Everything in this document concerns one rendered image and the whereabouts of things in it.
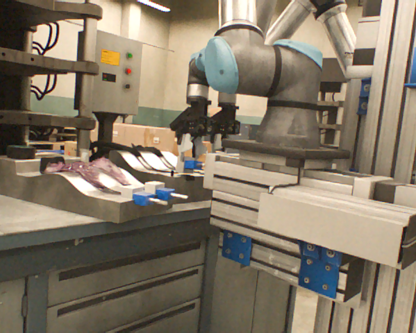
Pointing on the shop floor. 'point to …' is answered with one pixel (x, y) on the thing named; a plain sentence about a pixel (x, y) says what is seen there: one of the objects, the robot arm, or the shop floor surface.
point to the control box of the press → (112, 81)
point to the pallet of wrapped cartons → (140, 136)
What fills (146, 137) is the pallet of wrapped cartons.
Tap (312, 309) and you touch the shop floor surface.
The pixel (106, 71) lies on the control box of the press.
